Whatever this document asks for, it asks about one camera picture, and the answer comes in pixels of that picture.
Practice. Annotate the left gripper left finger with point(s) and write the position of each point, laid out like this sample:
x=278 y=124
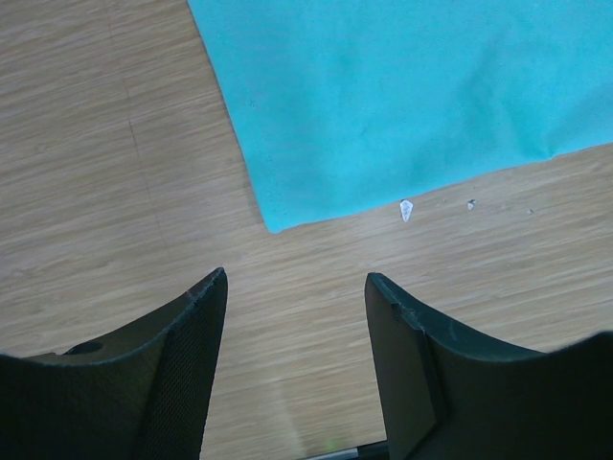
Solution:
x=140 y=392

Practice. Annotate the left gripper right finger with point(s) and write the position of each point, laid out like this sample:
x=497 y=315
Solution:
x=448 y=391

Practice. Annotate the teal t shirt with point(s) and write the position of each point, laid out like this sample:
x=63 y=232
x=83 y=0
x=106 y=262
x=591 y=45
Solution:
x=343 y=106

